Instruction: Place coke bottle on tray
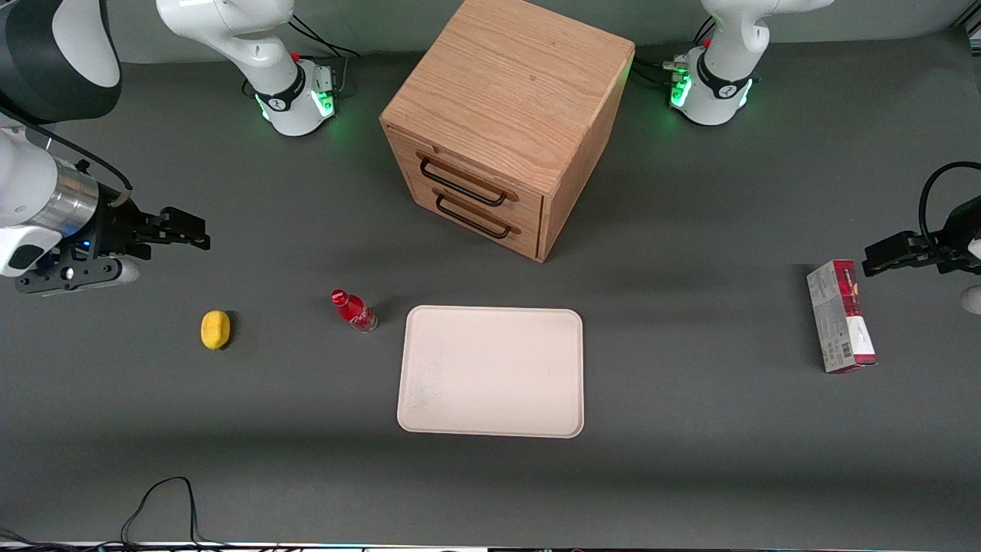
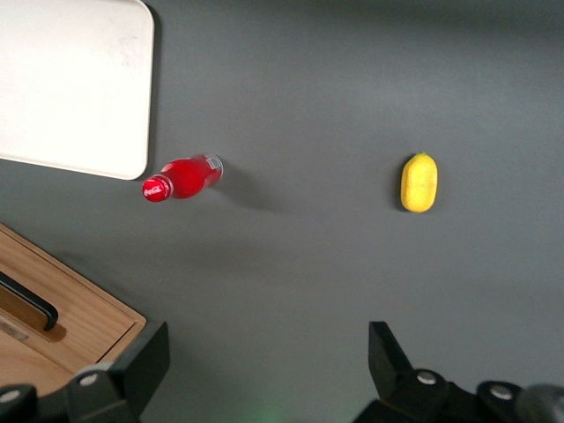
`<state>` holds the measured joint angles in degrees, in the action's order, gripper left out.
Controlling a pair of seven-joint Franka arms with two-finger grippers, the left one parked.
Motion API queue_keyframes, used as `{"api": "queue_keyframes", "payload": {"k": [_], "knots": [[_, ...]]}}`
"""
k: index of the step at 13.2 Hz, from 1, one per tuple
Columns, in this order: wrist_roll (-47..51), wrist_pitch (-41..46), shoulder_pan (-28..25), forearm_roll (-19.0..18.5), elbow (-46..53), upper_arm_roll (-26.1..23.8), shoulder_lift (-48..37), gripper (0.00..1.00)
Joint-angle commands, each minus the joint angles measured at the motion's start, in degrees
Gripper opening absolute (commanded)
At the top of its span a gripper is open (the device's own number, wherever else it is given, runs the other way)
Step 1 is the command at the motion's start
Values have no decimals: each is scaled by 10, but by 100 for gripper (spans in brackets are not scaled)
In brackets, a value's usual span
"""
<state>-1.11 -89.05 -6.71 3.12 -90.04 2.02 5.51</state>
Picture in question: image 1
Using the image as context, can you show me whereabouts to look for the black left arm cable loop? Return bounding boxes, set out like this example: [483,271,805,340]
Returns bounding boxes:
[917,161,981,248]

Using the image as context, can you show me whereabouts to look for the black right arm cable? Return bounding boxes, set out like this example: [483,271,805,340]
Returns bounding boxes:
[0,106,136,206]

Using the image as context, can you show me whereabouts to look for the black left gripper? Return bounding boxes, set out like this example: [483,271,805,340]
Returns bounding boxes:
[861,195,981,278]

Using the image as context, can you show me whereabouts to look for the black left base cables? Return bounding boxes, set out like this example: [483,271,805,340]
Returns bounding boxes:
[632,17,720,91]

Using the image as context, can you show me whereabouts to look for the beige plastic tray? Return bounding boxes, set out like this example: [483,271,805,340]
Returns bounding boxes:
[396,305,586,439]

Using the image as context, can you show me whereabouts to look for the black right base cables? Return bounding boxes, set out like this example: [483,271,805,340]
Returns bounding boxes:
[290,14,363,99]

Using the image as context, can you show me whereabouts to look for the black cable on table edge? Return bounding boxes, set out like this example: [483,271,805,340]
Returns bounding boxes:
[0,476,231,552]

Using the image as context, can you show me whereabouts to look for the red grey carton box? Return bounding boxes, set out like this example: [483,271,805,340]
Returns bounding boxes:
[805,259,878,375]

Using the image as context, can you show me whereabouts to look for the black base cables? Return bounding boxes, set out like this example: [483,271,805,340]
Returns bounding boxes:
[632,17,720,91]
[290,14,363,99]

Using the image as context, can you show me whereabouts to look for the wooden drawer cabinet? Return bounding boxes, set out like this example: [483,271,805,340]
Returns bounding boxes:
[379,0,636,264]

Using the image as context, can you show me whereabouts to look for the black drawer handle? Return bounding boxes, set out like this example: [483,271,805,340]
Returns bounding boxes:
[434,188,522,240]
[417,152,520,208]

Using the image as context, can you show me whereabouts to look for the wooden drawer front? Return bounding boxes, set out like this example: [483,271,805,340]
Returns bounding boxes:
[408,178,543,260]
[383,124,546,225]

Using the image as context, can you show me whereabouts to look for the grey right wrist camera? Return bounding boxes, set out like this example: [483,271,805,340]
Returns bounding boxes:
[15,256,143,297]

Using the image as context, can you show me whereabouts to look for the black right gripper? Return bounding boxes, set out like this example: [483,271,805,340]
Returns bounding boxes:
[75,196,212,261]

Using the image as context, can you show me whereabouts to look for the red coke bottle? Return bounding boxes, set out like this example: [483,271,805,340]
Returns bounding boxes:
[330,288,379,334]

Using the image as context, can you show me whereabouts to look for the yellow lemon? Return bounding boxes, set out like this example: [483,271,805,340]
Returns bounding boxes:
[200,310,231,351]

